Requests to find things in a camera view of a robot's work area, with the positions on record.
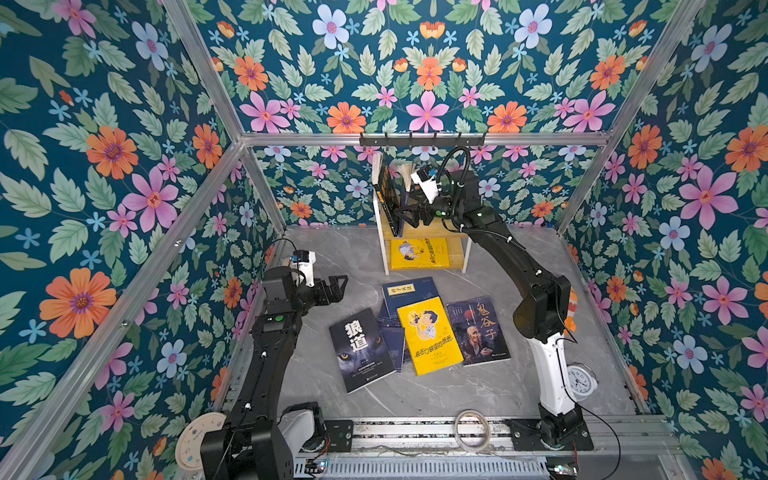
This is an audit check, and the black hook rail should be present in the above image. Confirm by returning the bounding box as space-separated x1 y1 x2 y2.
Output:
358 132 486 149

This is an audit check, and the navy book underneath pile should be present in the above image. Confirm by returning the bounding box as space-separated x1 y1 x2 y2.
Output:
377 303 405 373

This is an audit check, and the beige round wall clock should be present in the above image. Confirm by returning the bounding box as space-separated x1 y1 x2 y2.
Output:
175 412 227 473

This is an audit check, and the dark book leaning on shelf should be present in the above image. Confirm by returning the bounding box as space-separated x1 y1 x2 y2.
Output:
372 163 400 237

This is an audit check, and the yellow cartoon cover book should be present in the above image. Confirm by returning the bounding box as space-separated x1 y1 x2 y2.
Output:
397 297 463 376

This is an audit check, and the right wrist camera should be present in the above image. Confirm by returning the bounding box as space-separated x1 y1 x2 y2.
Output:
411 166 440 204

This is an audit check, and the black wolf cover book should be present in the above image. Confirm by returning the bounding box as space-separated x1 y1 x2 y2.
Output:
329 308 396 394

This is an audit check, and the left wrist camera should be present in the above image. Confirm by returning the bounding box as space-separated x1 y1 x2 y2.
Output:
292 250 316 287

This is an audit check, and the navy book yellow label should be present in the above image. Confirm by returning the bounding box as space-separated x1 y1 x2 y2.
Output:
396 162 418 232

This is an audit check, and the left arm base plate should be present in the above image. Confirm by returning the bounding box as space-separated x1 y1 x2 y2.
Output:
322 419 355 453

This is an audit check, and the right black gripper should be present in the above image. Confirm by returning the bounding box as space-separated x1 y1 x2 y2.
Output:
395 186 464 230

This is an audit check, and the dark old man cover book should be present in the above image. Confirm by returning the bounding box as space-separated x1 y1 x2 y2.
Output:
446 296 511 366

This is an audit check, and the yellow book on lower shelf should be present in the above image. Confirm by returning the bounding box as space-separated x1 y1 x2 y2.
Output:
390 238 451 270

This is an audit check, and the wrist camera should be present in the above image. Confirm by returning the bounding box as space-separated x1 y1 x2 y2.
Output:
292 250 316 287
411 166 440 204

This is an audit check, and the navy book at back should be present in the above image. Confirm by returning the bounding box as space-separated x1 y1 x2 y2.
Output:
380 277 439 321

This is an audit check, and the clear tape roll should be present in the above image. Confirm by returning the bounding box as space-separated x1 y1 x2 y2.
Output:
452 409 492 454

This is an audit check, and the white alarm clock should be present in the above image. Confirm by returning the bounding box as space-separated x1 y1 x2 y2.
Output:
567 363 599 402

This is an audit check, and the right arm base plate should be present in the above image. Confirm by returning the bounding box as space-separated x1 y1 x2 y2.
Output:
503 418 595 452

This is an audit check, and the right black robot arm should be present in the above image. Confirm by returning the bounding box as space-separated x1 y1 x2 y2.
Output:
411 171 585 449

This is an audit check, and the orange shark plush toy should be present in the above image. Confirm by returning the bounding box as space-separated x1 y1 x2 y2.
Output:
564 289 578 333

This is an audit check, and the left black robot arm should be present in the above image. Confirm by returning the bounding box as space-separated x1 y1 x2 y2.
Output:
200 266 348 479

